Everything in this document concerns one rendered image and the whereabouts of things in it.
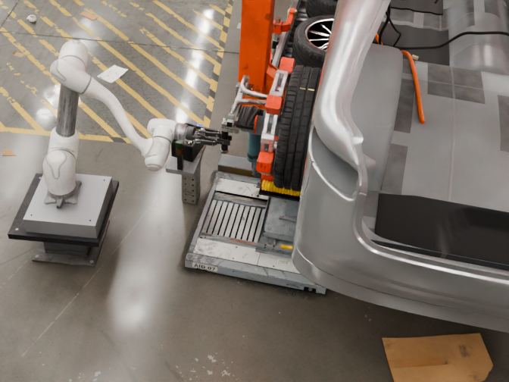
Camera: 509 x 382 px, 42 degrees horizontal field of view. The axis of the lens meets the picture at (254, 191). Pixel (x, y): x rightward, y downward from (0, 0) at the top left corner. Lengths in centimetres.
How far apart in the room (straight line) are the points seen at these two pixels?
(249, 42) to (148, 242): 133
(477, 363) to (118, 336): 191
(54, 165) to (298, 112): 132
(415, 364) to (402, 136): 121
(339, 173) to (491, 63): 199
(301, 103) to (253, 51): 70
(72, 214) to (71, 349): 71
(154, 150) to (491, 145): 168
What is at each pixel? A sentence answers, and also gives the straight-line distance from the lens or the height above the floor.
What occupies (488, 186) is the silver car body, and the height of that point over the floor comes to 94.
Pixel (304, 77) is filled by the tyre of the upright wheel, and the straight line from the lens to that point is 334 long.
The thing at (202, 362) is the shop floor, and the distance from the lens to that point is 355.
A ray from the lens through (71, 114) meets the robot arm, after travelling 366.
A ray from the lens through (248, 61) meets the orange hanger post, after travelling 388.
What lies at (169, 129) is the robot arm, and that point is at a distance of 347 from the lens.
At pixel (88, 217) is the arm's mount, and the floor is 40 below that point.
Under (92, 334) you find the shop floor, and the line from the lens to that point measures 369.
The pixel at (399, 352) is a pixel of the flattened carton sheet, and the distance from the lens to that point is 372.
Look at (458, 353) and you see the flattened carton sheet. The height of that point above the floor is 1.
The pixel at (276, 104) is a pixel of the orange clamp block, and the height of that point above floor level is 114.
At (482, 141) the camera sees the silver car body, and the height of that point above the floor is 103.
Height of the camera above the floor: 302
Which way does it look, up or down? 44 degrees down
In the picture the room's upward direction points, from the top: 5 degrees clockwise
